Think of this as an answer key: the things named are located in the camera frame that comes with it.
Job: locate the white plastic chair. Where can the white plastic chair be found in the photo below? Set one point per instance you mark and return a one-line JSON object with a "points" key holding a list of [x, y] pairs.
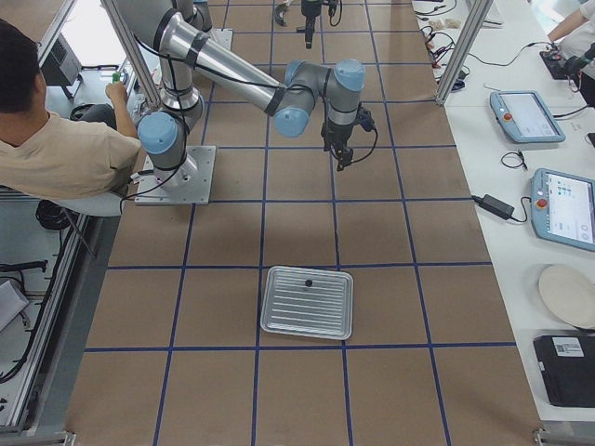
{"points": [[106, 204]]}

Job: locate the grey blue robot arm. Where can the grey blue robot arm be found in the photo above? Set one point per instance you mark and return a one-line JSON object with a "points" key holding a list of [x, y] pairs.
{"points": [[199, 89]]}

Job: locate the black tablet with label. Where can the black tablet with label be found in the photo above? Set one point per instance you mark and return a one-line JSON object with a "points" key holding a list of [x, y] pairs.
{"points": [[566, 363]]}

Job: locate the aluminium frame post right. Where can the aluminium frame post right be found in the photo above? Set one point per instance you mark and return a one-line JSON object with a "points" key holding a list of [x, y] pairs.
{"points": [[467, 36]]}

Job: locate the lower blue teach pendant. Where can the lower blue teach pendant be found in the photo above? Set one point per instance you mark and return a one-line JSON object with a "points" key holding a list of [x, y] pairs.
{"points": [[562, 209]]}

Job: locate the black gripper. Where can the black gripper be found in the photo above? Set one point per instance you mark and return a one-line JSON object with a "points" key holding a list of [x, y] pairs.
{"points": [[308, 20], [336, 136]]}

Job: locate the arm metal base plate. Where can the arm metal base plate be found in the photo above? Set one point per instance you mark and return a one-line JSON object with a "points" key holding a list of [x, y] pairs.
{"points": [[190, 184]]}

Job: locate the person at right table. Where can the person at right table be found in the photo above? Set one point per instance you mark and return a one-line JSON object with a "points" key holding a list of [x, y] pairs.
{"points": [[575, 35]]}

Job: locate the aluminium frame post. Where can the aluminium frame post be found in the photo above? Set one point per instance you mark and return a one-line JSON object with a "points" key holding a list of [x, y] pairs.
{"points": [[467, 36], [133, 54]]}

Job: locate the black power adapter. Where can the black power adapter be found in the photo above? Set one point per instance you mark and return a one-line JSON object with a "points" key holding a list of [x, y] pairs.
{"points": [[494, 206]]}

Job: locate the ribbed aluminium tray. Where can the ribbed aluminium tray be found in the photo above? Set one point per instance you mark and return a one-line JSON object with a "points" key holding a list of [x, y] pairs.
{"points": [[323, 310]]}

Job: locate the beige round plate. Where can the beige round plate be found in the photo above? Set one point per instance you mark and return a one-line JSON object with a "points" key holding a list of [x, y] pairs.
{"points": [[569, 295]]}

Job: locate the blue teach pendant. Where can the blue teach pendant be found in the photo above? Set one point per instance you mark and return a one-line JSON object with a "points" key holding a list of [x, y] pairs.
{"points": [[562, 209], [524, 117]]}

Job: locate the olive metal brake shoe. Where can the olive metal brake shoe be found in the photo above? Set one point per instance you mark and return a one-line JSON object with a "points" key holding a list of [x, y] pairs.
{"points": [[278, 14]]}

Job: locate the aluminium frame post left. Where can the aluminium frame post left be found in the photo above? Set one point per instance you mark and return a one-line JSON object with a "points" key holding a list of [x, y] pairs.
{"points": [[133, 54]]}

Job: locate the person in beige shirt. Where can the person in beige shirt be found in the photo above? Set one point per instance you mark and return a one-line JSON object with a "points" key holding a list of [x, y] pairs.
{"points": [[50, 157]]}

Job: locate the upper blue teach pendant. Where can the upper blue teach pendant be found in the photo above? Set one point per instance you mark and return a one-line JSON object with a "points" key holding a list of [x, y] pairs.
{"points": [[524, 117]]}

